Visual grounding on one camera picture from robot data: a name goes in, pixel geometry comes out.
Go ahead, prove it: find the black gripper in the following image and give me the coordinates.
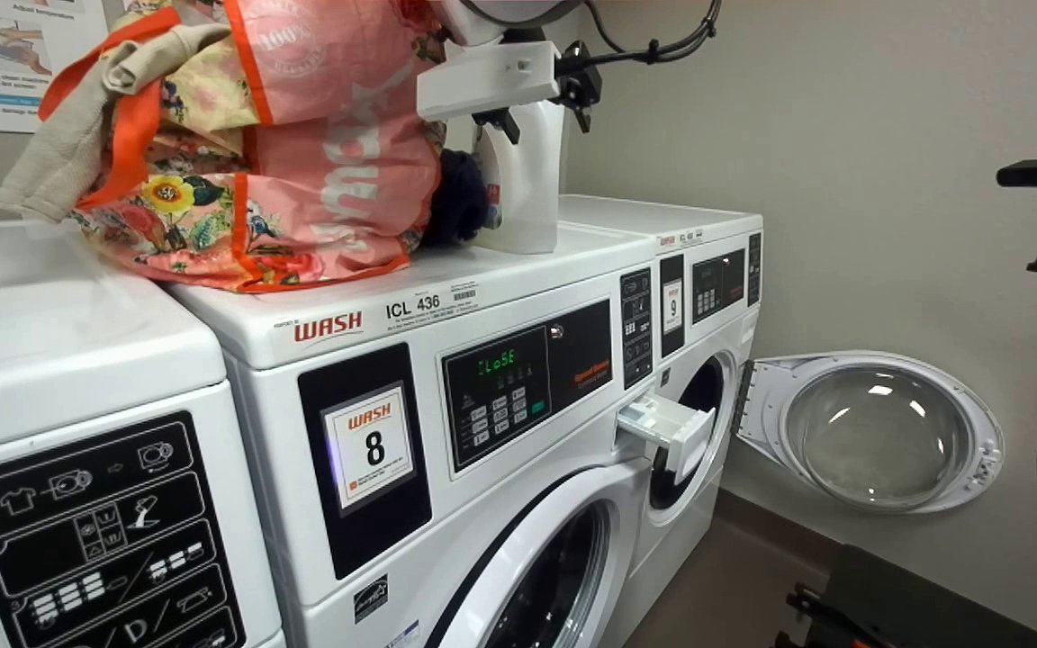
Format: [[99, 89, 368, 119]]
[[473, 39, 609, 147]]

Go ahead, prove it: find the white detergent bottle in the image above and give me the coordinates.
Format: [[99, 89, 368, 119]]
[[470, 99, 573, 261]]

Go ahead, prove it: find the white washing machine number eight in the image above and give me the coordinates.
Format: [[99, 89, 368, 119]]
[[166, 218, 669, 648]]

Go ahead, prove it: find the right white washing machine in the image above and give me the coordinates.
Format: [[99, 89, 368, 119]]
[[555, 190, 771, 648]]

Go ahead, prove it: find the open round washer door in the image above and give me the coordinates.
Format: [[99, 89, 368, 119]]
[[736, 346, 1008, 524]]

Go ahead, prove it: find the white washing machine number nine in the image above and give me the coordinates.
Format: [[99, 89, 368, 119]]
[[0, 218, 288, 648]]

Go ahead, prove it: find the dark navy fabric item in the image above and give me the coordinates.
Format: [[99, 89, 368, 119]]
[[418, 147, 500, 253]]

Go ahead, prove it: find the pink orange floral laundry bag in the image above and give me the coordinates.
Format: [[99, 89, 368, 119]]
[[37, 0, 452, 299]]

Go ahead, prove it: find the black cycle button panel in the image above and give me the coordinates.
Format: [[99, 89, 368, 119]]
[[744, 231, 768, 309], [0, 411, 250, 648], [616, 262, 658, 392]]

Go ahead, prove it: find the black narrow number display panel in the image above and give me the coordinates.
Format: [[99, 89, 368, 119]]
[[657, 253, 689, 361]]

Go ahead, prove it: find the black digital control panel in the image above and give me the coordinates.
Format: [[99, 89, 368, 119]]
[[440, 297, 616, 475], [689, 244, 748, 327]]

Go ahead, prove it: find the black number eight display panel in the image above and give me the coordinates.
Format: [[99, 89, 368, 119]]
[[294, 343, 437, 583]]

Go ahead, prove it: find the closed round washer door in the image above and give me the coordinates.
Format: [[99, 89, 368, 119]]
[[426, 460, 646, 648]]

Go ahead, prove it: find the beige cloth garment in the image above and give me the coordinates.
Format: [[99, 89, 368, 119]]
[[0, 14, 261, 231]]

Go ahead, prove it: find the black base platform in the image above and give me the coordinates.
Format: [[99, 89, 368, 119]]
[[776, 544, 1037, 648]]

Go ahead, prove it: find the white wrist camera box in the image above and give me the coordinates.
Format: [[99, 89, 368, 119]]
[[414, 39, 564, 128]]

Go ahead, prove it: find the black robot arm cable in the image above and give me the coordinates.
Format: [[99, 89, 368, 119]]
[[575, 0, 726, 73]]

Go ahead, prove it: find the white illustrated wall poster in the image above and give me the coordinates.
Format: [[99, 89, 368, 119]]
[[0, 0, 113, 136]]

